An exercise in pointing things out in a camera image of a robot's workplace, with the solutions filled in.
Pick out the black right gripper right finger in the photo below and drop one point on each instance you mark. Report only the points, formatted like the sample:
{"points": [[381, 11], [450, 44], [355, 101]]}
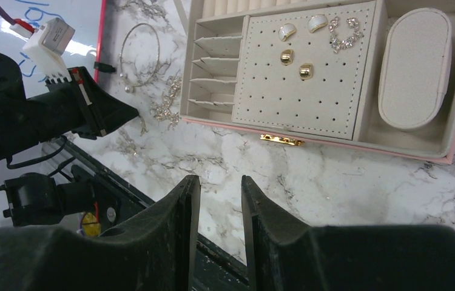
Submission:
{"points": [[284, 253]]}

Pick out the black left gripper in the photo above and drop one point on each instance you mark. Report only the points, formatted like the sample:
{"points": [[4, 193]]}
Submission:
{"points": [[81, 107]]}

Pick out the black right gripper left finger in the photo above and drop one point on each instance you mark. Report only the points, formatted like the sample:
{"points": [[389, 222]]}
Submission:
{"points": [[153, 250]]}

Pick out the small gold earring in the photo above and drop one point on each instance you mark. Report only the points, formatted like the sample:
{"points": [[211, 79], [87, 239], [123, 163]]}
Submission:
{"points": [[306, 71], [287, 57]]}

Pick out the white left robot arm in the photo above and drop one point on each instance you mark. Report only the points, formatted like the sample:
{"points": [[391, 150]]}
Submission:
{"points": [[36, 199]]}

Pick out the pink jewelry box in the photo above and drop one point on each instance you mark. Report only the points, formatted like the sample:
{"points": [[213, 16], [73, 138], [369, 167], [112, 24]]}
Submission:
{"points": [[233, 77]]}

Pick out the pink-framed whiteboard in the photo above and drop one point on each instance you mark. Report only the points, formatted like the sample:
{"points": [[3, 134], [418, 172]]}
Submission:
{"points": [[86, 17]]}

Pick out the white pearl earring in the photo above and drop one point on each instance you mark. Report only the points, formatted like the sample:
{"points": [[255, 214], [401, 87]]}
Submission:
{"points": [[317, 22], [286, 31]]}

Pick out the rhinestone earring in box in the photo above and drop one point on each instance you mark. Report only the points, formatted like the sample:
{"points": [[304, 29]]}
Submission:
{"points": [[347, 41]]}

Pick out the white oval watch pillow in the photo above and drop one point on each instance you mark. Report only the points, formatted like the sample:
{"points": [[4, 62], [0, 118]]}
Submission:
{"points": [[415, 69]]}

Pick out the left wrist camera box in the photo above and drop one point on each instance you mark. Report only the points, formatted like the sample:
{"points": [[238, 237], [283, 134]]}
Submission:
{"points": [[45, 46]]}

